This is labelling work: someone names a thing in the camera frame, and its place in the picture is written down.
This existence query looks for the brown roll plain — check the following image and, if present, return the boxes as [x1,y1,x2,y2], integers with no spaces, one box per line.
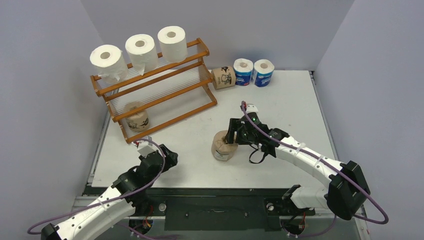
[211,130,238,162]

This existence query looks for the brown roll black print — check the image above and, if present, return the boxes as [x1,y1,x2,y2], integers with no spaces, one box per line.
[124,101,150,133]

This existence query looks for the orange wooden tiered shelf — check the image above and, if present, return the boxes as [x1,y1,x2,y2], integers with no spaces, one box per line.
[90,38,218,144]

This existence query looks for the white toilet paper roll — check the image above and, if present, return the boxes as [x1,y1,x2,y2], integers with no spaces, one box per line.
[125,34,159,76]
[89,44,129,85]
[157,26,188,63]

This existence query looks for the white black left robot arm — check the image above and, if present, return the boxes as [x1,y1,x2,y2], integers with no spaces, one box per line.
[40,144,178,240]

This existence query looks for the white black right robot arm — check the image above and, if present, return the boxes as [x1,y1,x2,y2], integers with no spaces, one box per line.
[224,112,371,220]

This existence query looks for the brown wrapped roll with cartoon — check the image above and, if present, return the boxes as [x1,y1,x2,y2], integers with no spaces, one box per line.
[211,66,236,90]

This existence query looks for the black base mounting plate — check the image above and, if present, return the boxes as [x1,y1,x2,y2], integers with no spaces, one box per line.
[82,187,350,232]

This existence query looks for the blue wrapped toilet roll left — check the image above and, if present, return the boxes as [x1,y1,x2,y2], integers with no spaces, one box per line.
[233,58,254,86]

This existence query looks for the blue wrapped toilet roll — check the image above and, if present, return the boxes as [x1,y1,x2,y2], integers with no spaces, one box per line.
[233,58,254,86]
[251,59,275,87]

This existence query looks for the blue wrapped toilet roll right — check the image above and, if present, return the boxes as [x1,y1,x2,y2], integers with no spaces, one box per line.
[251,59,275,87]

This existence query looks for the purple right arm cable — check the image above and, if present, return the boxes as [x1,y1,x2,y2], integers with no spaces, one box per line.
[240,100,390,239]

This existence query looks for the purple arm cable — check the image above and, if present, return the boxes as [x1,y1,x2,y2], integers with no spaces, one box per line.
[240,100,390,239]
[27,138,180,240]

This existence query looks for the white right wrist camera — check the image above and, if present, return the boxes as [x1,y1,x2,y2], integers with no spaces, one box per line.
[243,103,259,114]

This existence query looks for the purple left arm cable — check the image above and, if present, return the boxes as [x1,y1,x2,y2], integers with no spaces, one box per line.
[27,138,180,240]

